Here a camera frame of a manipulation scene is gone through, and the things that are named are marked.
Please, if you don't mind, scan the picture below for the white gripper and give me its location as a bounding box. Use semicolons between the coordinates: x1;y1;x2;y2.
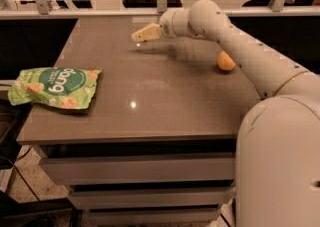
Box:
131;9;189;42

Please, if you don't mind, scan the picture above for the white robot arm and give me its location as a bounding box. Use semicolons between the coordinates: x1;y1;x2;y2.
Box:
132;0;320;227

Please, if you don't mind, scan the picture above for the green rice chip bag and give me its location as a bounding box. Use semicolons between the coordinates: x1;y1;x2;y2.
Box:
8;67;102;110

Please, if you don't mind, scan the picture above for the orange fruit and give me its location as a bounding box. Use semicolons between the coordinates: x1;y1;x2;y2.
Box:
217;51;236;71

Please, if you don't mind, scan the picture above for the grey drawer cabinet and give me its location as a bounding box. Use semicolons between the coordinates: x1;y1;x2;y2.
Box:
19;17;259;227

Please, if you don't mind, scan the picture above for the black floor cable left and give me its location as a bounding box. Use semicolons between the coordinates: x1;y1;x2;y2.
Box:
0;144;58;227

